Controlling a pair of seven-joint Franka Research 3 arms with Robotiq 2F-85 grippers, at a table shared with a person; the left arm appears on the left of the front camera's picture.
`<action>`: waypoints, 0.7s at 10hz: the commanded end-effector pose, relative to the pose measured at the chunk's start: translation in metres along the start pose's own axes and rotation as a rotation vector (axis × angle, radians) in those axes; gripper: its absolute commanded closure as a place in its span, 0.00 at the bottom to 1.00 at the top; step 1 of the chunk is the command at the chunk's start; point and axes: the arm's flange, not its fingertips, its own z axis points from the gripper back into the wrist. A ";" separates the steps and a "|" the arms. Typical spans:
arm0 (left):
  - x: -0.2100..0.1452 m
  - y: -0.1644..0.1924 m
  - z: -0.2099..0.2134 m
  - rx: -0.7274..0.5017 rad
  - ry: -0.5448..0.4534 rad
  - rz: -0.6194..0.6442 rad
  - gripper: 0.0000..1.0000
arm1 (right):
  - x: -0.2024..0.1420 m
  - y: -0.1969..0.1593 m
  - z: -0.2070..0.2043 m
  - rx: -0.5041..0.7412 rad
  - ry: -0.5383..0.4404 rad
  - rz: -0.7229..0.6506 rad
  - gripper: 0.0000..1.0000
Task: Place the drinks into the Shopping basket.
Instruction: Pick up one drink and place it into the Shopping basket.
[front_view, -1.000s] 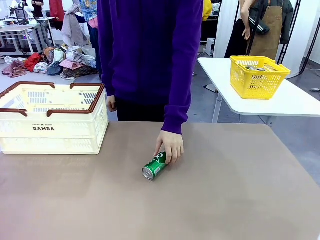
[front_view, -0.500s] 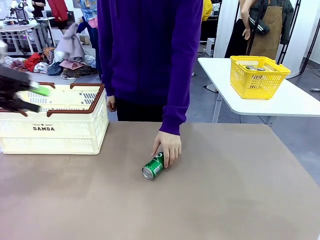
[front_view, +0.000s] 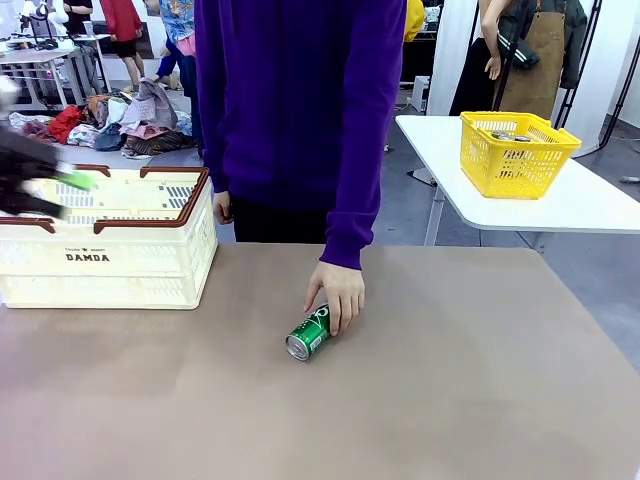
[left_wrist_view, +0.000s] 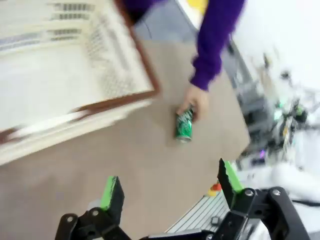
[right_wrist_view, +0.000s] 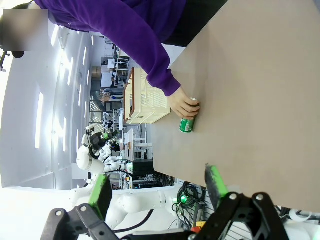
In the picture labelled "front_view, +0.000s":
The person's left forearm purple sleeve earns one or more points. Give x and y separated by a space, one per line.
355 210

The white patterned cloth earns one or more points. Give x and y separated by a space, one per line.
82 135

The white floor box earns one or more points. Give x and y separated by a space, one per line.
421 95

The black stand pole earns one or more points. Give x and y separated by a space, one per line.
620 75
575 65

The silver can top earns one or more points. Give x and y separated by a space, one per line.
521 138
500 135

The red cloth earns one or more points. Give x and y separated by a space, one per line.
65 122

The person's right hand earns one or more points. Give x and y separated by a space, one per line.
223 206

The bystander in black shirt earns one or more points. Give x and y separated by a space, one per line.
77 12

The white side table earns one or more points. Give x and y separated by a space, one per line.
590 200

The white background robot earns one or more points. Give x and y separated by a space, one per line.
60 15

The bystander in yellow top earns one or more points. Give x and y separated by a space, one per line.
414 20

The grey background table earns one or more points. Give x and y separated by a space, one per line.
30 57

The brown leather apron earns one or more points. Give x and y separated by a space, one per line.
540 70

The yellow plastic basket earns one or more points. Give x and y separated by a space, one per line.
520 170

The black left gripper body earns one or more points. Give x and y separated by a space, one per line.
20 160

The person's left hand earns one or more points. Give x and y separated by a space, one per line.
342 292

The white curved backdrop panel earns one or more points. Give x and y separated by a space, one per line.
452 50

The purple sweater torso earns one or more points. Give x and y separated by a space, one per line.
290 100

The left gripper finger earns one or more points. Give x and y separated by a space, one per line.
77 179
47 207

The dark grey jacket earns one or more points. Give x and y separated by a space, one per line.
575 45

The lilac grey cloth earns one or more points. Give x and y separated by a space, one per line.
150 105

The orange brown cloth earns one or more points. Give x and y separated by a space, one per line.
95 107

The maroon patterned cloth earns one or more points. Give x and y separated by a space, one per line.
37 131

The bystander in red shirt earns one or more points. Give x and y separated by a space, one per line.
122 20

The person's right forearm purple sleeve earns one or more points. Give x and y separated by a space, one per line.
215 160

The green Chilsung cider can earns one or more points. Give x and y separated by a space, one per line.
305 341

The black hanging garment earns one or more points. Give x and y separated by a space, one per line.
472 80

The bystander in blue patterned shirt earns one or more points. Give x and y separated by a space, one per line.
177 20

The blue denim cloth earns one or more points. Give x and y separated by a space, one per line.
109 139

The brown plaid cloth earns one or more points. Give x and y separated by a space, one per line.
160 144

